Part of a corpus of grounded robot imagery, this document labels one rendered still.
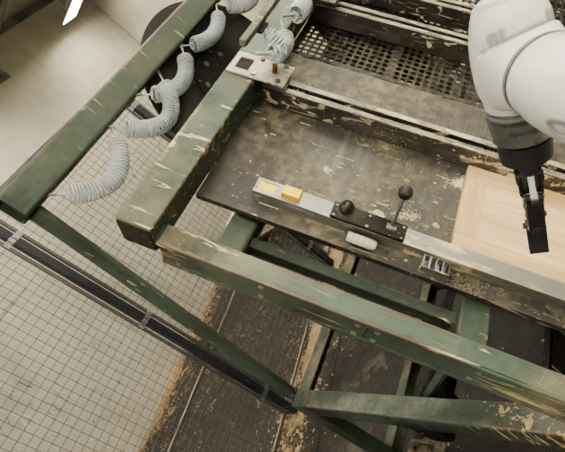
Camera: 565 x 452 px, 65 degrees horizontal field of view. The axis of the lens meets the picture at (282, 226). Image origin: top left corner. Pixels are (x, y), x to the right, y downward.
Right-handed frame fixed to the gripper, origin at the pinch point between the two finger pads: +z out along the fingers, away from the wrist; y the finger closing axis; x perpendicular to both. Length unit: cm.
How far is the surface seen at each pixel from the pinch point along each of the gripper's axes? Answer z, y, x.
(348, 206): -2.7, -15.3, -36.5
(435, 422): 79, -7, -34
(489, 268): 26.5, -19.7, -10.2
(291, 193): -4, -24, -54
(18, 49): -72, -416, -546
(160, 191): -21, -11, -79
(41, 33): -77, -466, -543
